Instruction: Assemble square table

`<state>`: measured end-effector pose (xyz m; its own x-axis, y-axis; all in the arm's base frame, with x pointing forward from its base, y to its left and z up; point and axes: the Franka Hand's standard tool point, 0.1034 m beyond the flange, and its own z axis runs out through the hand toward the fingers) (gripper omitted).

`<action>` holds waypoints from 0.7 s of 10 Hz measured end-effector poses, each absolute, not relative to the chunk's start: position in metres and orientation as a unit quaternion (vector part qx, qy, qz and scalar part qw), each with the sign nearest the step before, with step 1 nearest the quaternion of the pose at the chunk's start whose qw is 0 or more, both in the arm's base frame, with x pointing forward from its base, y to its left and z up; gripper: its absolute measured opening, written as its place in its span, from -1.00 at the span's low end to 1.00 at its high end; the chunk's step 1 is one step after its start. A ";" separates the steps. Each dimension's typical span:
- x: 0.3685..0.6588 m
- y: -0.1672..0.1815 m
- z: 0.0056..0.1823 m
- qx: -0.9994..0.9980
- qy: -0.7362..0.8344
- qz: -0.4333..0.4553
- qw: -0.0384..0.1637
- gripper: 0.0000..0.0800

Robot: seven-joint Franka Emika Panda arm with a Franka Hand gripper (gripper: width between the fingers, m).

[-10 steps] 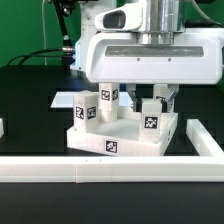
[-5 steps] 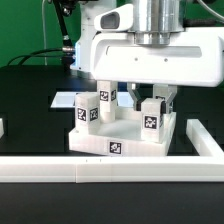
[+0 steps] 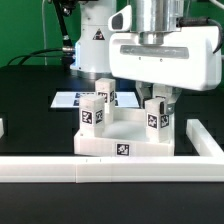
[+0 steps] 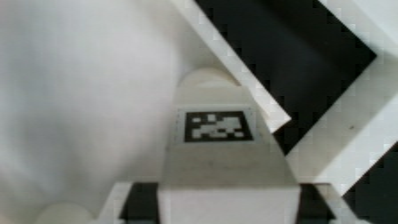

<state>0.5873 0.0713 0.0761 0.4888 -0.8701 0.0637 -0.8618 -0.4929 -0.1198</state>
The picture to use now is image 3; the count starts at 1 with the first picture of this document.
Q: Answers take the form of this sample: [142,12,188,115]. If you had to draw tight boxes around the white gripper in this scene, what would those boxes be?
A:
[108,4,222,115]

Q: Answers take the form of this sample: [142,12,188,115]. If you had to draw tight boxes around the white square table top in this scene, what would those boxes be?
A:
[74,108,175,157]

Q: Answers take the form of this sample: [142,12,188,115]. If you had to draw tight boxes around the white marker plate with tags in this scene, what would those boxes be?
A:
[51,92,139,108]

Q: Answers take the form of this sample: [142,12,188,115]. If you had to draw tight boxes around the white L-shaped obstacle fence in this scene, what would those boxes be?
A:
[0,119,224,183]

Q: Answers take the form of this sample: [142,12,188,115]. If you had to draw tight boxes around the white block at left edge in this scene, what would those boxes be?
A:
[0,118,4,139]

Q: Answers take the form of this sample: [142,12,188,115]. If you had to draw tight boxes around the black cable bundle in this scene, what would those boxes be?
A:
[7,46,76,67]

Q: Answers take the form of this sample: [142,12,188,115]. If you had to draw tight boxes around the white thin cable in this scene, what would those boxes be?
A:
[41,0,49,66]

